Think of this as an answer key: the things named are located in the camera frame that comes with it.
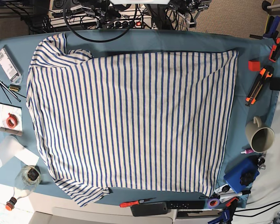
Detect black square block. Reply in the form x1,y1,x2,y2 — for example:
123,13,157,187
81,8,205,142
269,77,280,91

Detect black power strip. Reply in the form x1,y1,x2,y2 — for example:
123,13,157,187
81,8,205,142
107,21,145,29

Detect blue black spring clamp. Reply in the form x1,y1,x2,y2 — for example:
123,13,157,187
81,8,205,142
208,197,239,224

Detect blue white striped T-shirt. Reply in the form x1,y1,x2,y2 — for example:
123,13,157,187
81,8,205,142
27,33,238,207

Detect orange black clamp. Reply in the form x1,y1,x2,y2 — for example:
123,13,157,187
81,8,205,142
269,37,280,63

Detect black marker pen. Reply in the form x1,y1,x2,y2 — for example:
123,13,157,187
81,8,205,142
219,190,251,199

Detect purple tape roll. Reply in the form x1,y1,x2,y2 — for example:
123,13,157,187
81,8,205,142
207,198,220,209

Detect black looping cable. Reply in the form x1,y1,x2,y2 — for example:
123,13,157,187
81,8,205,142
63,0,138,43

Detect black zip ties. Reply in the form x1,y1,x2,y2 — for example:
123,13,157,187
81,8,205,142
0,80,26,103

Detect red tape roll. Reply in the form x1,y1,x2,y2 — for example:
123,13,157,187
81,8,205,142
6,113,18,129

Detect white packaged device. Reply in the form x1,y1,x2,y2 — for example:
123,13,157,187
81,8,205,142
0,47,22,85

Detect red handled screwdriver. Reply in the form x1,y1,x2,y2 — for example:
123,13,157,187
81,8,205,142
119,197,155,208

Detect blue clamp top right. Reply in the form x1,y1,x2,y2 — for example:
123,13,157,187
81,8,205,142
249,16,280,40

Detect black remote control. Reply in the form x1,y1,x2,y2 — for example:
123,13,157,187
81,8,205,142
166,201,205,210

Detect blue box with black knob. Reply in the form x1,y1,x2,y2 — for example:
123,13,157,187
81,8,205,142
224,157,259,193

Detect black smartphone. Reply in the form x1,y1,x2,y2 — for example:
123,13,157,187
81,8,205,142
130,202,168,217

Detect small orange cube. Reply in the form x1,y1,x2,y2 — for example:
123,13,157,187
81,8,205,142
248,60,261,71

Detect orange black utility knife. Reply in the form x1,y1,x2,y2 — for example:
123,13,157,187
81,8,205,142
245,65,274,107

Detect beige ceramic mug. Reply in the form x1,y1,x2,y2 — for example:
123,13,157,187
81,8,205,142
245,116,275,153

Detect pink white small tube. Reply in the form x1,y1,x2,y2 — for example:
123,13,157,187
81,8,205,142
241,148,254,154

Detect clear glass bottle orange cap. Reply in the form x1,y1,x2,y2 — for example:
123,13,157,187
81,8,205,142
5,165,41,211

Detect blue table cloth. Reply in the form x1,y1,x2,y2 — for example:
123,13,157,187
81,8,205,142
0,29,280,205

